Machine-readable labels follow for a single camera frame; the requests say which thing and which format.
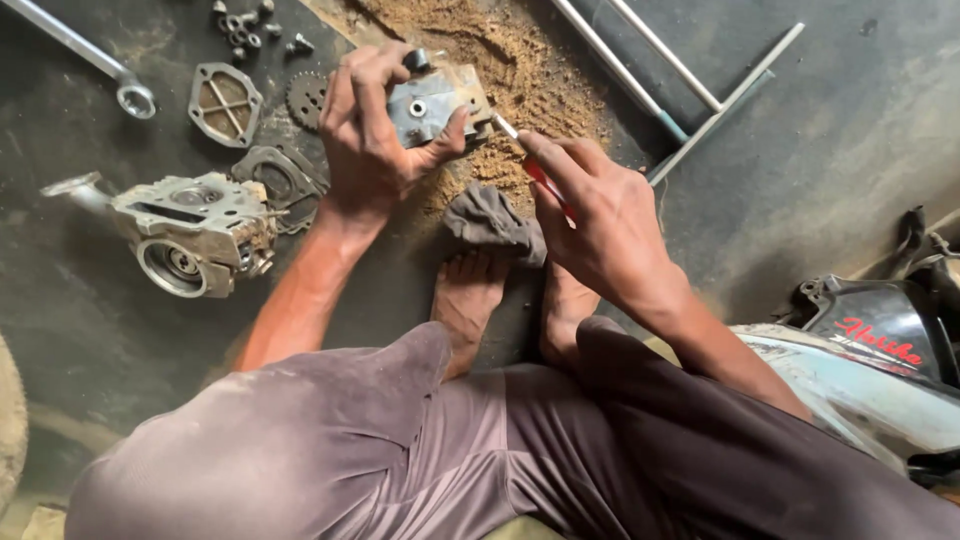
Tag person's left hand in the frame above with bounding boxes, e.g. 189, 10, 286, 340
318, 40, 470, 219

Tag person's right hand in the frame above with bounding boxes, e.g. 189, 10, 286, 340
517, 129, 680, 316

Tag grey metal engine cover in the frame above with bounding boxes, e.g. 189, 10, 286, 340
386, 48, 496, 150

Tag red handled screwdriver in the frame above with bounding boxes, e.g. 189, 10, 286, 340
492, 113, 577, 226

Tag small toothed sprocket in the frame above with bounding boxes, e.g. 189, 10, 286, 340
285, 71, 331, 133

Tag dark engine gasket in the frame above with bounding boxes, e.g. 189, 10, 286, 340
230, 144, 331, 235

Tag person's right foot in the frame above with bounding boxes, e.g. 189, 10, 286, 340
538, 258, 603, 369

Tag person's foot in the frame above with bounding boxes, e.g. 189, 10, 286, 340
538, 258, 603, 369
429, 249, 519, 382

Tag grey rag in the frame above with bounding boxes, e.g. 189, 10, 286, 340
441, 183, 549, 270

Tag square metal cover plate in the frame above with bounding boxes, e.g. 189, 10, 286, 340
186, 62, 264, 149

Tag pile of bolts and nuts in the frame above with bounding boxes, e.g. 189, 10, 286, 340
210, 0, 316, 63

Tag person's left foot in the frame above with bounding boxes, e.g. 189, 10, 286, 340
429, 249, 519, 382

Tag heap of sawdust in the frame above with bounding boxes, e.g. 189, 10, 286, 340
330, 0, 612, 219

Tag silver engine cylinder head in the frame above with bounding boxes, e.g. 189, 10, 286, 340
40, 171, 290, 300

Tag black rubber mat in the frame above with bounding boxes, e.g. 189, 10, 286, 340
0, 0, 541, 496

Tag person's grey shorts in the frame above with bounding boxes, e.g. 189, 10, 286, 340
63, 315, 960, 540

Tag motorcycle body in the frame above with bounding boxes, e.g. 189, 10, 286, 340
731, 206, 960, 489

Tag white metal pipe frame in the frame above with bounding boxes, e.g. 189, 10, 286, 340
551, 0, 806, 187

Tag silver ring spanner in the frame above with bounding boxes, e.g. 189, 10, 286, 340
2, 0, 157, 120

